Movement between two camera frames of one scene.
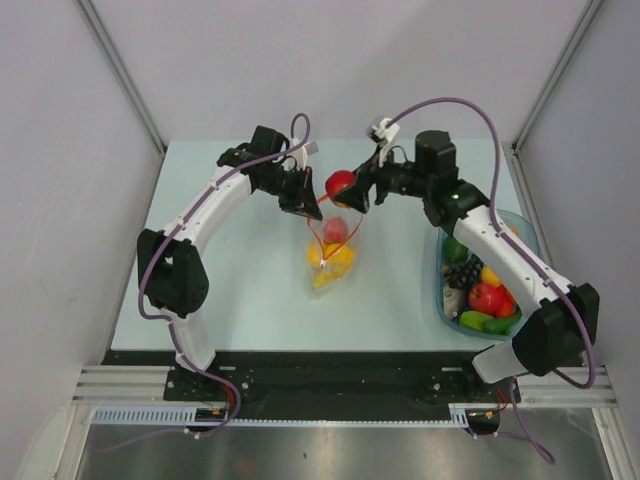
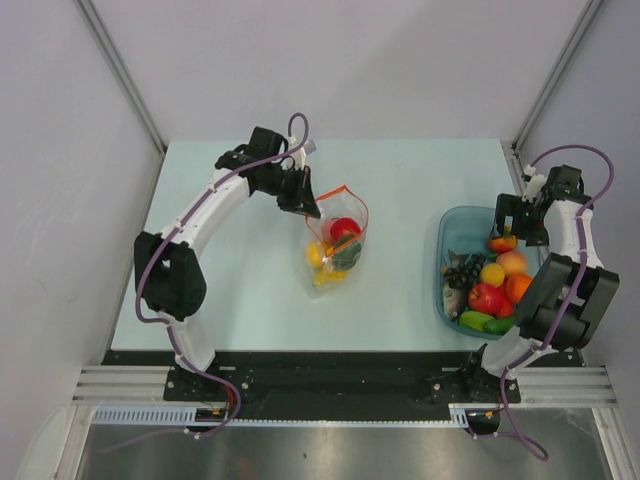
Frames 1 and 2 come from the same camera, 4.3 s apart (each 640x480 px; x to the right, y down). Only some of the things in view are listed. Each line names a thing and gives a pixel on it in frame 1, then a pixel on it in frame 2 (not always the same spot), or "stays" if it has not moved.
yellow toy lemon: (342, 261) -> (336, 275)
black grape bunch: (464, 274) stays
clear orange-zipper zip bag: (332, 233) stays
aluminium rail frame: (141, 384) stays
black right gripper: (371, 173) -> (512, 205)
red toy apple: (338, 180) -> (344, 227)
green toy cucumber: (501, 325) stays
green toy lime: (454, 251) -> (344, 258)
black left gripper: (303, 200) stays
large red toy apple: (495, 300) stays
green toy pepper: (473, 319) stays
